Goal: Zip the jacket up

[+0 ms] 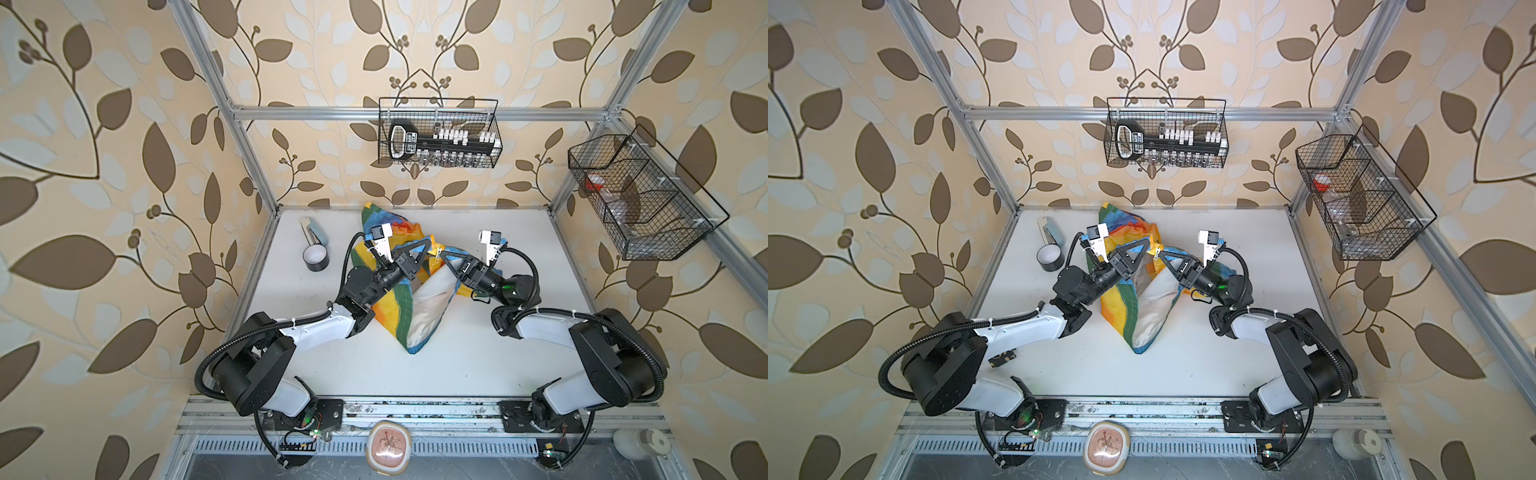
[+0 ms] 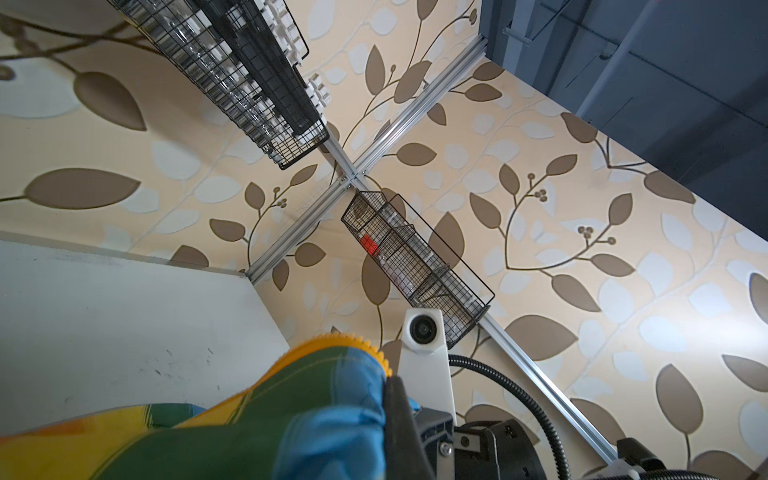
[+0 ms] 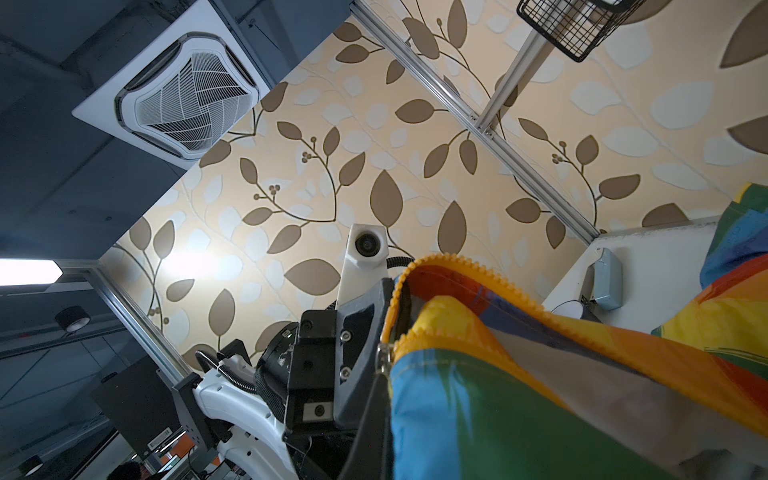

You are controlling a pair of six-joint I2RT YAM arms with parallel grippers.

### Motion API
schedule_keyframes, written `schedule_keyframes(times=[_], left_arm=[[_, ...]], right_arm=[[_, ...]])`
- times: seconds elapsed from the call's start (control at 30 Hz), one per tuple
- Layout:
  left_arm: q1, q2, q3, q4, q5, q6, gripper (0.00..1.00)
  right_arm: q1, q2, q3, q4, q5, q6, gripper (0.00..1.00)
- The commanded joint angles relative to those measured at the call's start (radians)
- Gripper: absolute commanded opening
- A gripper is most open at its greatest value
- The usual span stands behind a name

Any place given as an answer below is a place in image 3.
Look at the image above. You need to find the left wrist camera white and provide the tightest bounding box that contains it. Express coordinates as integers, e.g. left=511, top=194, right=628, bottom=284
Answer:
left=336, top=224, right=389, bottom=308

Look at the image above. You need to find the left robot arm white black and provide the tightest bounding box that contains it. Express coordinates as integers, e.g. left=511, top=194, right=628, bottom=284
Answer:
left=171, top=279, right=394, bottom=479

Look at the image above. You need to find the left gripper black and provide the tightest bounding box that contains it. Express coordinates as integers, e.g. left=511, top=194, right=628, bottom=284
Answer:
left=257, top=279, right=394, bottom=479

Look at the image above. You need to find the ceiling air conditioner vent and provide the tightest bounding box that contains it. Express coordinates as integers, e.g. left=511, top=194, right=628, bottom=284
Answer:
left=72, top=1, right=268, bottom=169

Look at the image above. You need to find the rainbow striped jacket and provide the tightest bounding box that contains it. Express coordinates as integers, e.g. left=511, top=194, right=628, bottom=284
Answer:
left=381, top=184, right=767, bottom=479

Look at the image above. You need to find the black tape roll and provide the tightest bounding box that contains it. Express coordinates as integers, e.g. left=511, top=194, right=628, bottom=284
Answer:
left=552, top=300, right=601, bottom=323

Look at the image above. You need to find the back wire basket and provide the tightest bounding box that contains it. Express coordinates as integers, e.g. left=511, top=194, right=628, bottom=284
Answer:
left=516, top=0, right=644, bottom=63

